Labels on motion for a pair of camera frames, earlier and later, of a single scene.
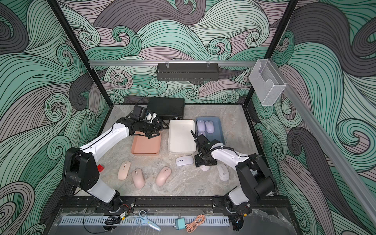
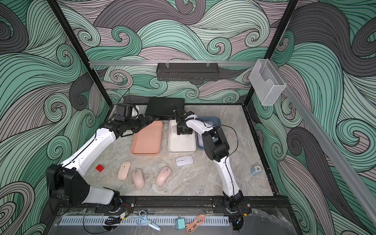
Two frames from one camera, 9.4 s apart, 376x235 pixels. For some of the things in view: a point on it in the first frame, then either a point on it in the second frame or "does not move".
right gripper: [198, 161] to [178, 131]
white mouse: [204, 168] to [174, 129]
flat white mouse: [185, 160] does not move
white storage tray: [180, 139] does not move
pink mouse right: [163, 174] does not move
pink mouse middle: [138, 179] does not move
